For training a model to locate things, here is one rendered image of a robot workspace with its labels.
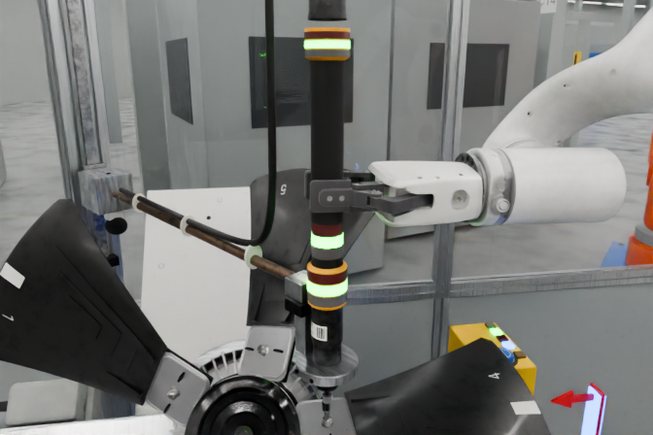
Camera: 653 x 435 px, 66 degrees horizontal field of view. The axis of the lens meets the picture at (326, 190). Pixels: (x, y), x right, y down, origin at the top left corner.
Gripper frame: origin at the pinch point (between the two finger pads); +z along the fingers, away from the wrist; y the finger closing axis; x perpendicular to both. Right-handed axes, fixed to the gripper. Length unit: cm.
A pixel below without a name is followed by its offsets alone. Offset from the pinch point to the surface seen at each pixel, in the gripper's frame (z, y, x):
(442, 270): -44, 70, -41
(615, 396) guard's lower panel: -105, 70, -87
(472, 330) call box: -36, 35, -39
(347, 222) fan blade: -4.5, 10.7, -7.2
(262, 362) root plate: 6.6, 4.6, -22.6
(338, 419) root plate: -2.1, 0.3, -28.2
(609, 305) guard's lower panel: -97, 70, -55
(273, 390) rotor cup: 5.7, -2.9, -21.2
